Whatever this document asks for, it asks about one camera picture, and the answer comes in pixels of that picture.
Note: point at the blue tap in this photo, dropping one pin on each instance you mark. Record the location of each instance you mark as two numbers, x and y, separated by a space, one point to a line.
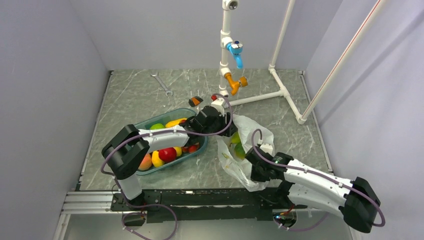
235 48

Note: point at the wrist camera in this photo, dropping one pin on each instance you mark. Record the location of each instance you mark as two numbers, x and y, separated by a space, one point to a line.
266 149
219 103

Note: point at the yellow fake mango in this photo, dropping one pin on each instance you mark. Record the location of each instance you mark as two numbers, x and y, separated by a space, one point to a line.
155 159
175 122
178 151

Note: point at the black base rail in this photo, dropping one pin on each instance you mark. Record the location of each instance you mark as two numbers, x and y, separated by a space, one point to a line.
162 205

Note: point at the light green fake fruit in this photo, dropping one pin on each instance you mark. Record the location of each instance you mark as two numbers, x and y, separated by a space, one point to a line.
235 139

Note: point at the teal plastic tub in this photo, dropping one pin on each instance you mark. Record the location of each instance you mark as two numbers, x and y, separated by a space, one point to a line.
164 119

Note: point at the red fake apple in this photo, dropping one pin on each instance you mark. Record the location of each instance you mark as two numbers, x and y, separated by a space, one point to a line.
167 155

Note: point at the dark green fake lime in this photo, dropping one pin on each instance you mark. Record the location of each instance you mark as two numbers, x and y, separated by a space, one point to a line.
239 151

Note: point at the yellow fake mango lower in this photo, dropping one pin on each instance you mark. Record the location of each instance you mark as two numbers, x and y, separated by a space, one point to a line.
155 159

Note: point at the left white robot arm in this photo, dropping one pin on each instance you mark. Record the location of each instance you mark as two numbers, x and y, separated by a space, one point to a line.
124 153

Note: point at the yellow fake mango upper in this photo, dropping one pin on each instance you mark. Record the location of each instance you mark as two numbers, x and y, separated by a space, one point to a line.
175 122

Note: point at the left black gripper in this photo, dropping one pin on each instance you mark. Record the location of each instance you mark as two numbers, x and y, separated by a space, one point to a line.
222 119

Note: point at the yellow fake mango middle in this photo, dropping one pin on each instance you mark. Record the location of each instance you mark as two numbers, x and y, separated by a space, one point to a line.
178 151

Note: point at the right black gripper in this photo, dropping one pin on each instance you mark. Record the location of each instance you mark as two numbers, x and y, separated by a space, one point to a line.
256 176

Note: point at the white plastic bag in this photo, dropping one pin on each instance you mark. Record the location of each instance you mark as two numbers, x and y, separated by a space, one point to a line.
232 151

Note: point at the red fake cherry bunch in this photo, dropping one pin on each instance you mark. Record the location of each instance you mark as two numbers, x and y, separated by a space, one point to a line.
190 149

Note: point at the silver wrench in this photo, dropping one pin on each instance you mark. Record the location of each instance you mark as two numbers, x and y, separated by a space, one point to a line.
167 91

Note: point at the fake peach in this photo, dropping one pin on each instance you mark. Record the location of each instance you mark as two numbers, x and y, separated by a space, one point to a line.
146 163

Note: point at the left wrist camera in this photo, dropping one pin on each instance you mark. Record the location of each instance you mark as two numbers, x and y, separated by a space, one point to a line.
219 103

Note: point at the small orange black brush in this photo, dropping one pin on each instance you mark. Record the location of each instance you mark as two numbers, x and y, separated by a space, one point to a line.
195 101

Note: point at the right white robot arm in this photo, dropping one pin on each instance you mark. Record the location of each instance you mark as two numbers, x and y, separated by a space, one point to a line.
354 201

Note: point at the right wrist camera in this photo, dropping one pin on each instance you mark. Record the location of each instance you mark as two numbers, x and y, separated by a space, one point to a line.
266 149

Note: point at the orange tap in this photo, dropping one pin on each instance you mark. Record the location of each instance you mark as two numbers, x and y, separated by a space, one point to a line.
235 85

